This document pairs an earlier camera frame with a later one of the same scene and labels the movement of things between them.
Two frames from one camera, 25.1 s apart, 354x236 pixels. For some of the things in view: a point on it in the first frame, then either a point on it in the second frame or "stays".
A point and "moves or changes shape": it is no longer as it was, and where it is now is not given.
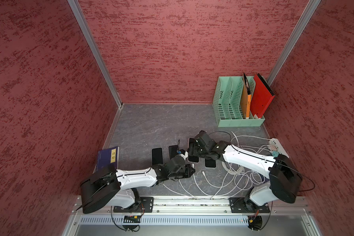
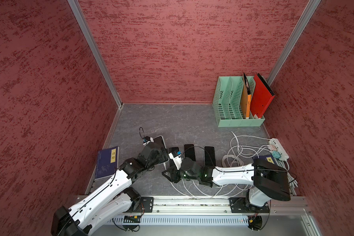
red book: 261,97 stays
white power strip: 280,147 stays
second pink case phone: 172,151 stays
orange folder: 246,98 stays
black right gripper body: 200,151 → 183,174
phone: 192,158 moves or changes shape
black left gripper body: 185,173 → 161,157
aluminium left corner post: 78,11 stays
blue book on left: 107,161 stays
